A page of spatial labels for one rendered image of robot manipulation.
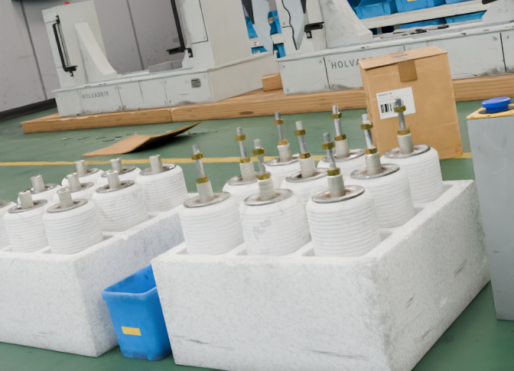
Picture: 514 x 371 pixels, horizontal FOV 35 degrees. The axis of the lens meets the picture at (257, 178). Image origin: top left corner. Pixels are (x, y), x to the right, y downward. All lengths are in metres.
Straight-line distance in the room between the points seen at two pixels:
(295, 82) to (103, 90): 1.62
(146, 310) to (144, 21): 7.49
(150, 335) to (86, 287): 0.15
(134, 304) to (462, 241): 0.54
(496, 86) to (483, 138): 2.08
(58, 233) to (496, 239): 0.73
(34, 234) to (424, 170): 0.72
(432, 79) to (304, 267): 1.32
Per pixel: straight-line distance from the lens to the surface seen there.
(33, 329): 1.57
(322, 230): 1.11
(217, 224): 1.23
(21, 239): 1.55
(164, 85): 4.72
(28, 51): 7.95
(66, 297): 1.45
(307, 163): 1.28
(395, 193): 1.20
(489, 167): 1.21
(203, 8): 4.45
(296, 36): 1.25
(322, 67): 3.84
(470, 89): 3.33
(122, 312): 1.38
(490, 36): 3.34
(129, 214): 1.53
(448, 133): 2.38
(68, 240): 1.45
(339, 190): 1.12
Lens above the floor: 0.52
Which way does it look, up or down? 12 degrees down
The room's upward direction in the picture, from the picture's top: 12 degrees counter-clockwise
